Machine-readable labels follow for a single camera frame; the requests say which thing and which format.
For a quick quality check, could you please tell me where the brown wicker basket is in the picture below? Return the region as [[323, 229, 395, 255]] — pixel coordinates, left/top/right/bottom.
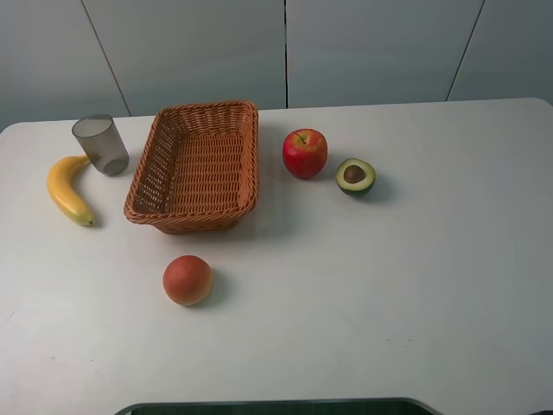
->
[[124, 101, 259, 234]]

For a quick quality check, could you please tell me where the orange-red round fruit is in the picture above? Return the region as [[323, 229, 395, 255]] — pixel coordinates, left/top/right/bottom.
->
[[162, 255, 213, 306]]

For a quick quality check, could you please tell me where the red apple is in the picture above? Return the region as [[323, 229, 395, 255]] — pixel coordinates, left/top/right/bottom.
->
[[283, 129, 328, 179]]

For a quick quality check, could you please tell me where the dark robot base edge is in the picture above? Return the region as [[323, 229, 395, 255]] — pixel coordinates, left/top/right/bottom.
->
[[118, 399, 437, 415]]

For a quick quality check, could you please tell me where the halved avocado with pit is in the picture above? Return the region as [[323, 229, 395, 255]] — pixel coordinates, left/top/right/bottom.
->
[[334, 158, 376, 196]]

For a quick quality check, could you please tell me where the yellow banana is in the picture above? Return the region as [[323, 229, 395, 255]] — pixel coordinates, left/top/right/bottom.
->
[[47, 155, 95, 227]]

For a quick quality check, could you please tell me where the grey translucent plastic cup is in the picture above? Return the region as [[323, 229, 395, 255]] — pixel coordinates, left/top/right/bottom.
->
[[72, 114, 130, 176]]

